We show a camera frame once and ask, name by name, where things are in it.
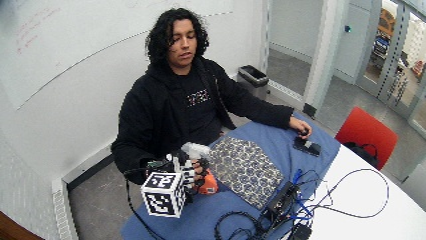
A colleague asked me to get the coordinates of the orange spray bottle white nozzle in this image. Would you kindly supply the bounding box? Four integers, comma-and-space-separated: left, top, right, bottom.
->
180, 141, 220, 196

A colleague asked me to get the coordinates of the black phone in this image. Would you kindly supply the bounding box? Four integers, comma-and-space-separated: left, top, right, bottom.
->
292, 135, 322, 158

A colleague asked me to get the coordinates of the blue tablecloth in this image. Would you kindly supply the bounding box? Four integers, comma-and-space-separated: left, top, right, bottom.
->
120, 111, 342, 240

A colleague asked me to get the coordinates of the patterned grey cloth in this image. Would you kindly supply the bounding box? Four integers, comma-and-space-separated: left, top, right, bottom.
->
208, 136, 287, 211

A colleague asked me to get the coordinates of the green circuit board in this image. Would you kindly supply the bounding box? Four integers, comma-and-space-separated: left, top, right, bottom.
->
145, 159, 167, 169

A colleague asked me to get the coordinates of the white marker cube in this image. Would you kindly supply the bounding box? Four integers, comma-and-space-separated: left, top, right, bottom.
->
140, 170, 188, 219

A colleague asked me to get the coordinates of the red chair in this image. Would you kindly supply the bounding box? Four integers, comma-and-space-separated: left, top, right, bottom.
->
334, 106, 400, 171

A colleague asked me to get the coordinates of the black bag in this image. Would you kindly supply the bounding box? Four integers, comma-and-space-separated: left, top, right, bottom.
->
342, 141, 381, 169

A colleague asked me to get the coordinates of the black trash bin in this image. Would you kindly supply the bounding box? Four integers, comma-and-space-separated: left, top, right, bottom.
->
236, 64, 271, 101

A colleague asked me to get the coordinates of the the person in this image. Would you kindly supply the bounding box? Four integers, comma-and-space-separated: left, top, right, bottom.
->
111, 7, 314, 186

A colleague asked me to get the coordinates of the black electronics box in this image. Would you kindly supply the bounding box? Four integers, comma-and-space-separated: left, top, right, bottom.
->
261, 181, 302, 224

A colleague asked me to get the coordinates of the glass door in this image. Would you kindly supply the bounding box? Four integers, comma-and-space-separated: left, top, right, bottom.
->
354, 0, 426, 134

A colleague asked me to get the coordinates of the black power adapter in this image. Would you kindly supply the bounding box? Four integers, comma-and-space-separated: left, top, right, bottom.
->
290, 223, 314, 240

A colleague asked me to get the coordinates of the whiteboard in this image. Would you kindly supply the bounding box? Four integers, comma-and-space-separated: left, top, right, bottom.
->
0, 0, 236, 111

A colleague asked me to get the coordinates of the coiled black cable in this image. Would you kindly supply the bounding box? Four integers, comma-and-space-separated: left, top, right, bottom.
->
213, 210, 269, 240

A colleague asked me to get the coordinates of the black glove cable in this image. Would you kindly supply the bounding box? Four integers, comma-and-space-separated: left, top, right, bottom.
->
123, 167, 167, 240

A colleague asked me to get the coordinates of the blue cable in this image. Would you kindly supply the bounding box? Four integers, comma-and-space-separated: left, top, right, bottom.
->
290, 168, 332, 222

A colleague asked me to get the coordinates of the long thin black cable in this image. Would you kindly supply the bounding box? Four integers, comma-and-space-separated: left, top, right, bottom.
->
305, 168, 392, 220

